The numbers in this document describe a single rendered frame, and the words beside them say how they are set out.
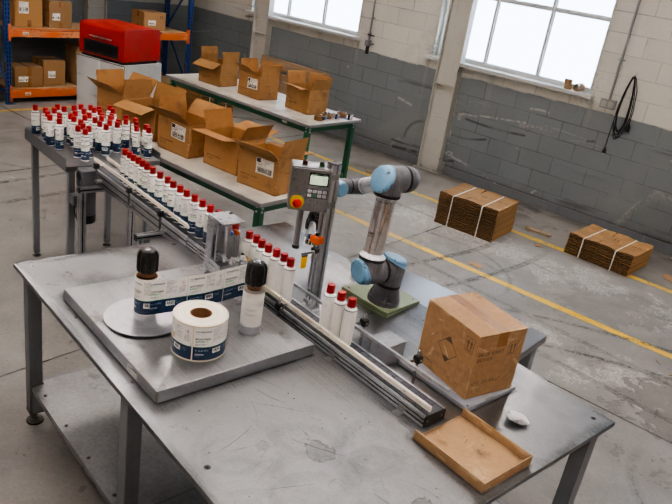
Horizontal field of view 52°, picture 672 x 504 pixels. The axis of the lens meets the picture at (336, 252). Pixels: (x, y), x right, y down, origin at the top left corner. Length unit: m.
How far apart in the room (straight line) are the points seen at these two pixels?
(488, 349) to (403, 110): 6.70
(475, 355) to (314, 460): 0.71
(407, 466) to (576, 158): 6.09
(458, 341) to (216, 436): 0.94
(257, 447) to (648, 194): 6.17
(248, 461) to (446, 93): 6.92
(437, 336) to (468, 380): 0.22
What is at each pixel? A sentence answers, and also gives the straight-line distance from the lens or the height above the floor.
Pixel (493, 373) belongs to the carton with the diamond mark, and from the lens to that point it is 2.70.
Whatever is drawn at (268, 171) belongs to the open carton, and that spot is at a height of 0.93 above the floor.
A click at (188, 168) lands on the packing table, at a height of 0.78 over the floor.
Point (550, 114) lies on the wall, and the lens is 8.13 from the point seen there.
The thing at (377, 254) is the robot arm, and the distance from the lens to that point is 3.00.
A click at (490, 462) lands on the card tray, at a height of 0.83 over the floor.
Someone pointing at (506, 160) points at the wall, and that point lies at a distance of 8.39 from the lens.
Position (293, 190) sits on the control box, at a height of 1.37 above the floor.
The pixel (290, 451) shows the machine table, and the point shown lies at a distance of 2.28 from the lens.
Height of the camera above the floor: 2.27
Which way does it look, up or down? 23 degrees down
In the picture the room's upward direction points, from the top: 9 degrees clockwise
